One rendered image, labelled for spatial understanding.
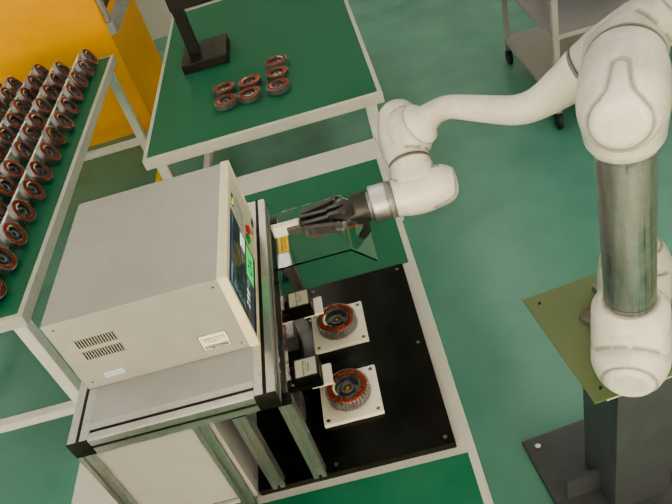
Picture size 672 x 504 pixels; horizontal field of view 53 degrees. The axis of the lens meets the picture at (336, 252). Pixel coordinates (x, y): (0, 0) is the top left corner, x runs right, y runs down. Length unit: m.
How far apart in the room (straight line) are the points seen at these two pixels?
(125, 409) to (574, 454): 1.54
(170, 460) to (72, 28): 3.82
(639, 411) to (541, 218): 1.52
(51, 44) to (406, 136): 3.76
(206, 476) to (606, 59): 1.15
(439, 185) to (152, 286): 0.67
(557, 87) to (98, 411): 1.12
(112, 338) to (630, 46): 1.08
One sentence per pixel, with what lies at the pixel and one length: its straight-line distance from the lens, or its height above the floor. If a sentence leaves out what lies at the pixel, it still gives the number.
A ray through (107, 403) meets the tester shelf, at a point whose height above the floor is 1.11.
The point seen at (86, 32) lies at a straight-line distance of 4.99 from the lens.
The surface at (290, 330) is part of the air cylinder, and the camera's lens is 1.87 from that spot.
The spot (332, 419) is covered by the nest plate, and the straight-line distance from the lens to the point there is 1.70.
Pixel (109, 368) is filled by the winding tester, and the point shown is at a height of 1.16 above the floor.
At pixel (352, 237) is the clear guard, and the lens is 1.72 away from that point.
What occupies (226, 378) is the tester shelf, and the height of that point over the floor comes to 1.11.
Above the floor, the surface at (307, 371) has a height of 0.92.
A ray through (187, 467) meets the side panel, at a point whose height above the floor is 0.93.
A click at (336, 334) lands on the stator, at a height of 0.81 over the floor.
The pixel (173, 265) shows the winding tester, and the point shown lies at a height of 1.32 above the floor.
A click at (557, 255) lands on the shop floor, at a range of 3.12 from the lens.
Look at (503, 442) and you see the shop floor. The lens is 2.52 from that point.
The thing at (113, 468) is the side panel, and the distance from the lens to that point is 1.58.
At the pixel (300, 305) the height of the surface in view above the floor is 0.92.
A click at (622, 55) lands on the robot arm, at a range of 1.15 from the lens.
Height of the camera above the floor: 2.12
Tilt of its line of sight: 39 degrees down
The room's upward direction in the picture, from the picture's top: 19 degrees counter-clockwise
